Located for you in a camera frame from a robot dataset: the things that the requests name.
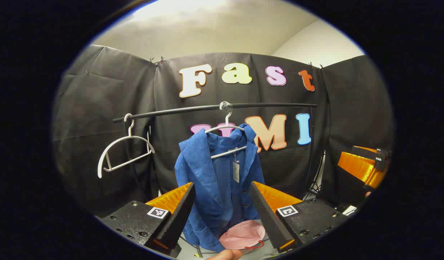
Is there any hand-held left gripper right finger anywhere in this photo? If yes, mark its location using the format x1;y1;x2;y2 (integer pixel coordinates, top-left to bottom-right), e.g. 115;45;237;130
250;181;350;253

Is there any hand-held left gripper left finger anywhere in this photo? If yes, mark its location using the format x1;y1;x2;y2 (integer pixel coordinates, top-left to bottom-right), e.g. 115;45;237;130
98;182;196;258

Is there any pink laundry hamper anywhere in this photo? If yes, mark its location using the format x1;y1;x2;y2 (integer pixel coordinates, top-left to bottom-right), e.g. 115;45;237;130
219;220;266;253

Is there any blue corduroy jacket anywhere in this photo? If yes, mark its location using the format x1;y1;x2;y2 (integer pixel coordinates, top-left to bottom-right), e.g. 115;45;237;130
174;123;266;252

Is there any white clothes hanger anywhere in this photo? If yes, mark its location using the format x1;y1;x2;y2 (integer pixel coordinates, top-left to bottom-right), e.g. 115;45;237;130
204;101;248;159
98;113;156;179

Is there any black clothes rack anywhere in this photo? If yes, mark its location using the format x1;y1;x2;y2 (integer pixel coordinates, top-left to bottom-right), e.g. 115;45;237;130
112;102;318;192

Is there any black backdrop stand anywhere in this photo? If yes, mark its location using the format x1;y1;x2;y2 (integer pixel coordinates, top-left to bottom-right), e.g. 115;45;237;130
303;152;325;201

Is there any black backdrop cloth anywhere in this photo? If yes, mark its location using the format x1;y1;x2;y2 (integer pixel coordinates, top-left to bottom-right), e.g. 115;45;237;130
53;44;395;217

